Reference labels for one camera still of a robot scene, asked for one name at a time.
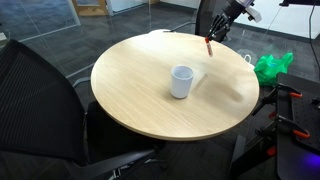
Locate wooden cabinet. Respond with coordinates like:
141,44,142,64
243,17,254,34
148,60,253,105
70,0,111,18

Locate robot base mounting bracket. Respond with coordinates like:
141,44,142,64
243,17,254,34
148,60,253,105
310,96,320,111

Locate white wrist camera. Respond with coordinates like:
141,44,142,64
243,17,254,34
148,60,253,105
245,3,263,24

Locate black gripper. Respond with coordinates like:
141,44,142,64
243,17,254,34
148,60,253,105
206,2,242,44

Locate green plastic bag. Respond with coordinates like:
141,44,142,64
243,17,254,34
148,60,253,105
253,51,295,88

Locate black perforated breadboard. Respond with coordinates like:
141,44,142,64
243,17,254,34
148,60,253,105
290,94,320,155

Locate black robot cart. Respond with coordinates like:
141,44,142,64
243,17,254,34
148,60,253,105
229,72,320,180

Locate red capped marker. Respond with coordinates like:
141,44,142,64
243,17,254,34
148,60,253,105
204,36,214,58

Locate black mesh office chair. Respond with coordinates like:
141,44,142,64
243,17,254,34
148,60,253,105
0,38,168,180
148,0,234,43

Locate black clamp orange handles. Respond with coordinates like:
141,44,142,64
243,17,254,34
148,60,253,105
252,83,304,120
255,114,312,158

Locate white ceramic mug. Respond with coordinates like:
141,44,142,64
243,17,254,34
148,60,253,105
169,64,195,100

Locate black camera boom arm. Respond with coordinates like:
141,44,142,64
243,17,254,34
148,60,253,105
279,0,320,8

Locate thin black camera cable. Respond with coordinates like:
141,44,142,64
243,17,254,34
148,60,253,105
307,0,320,83

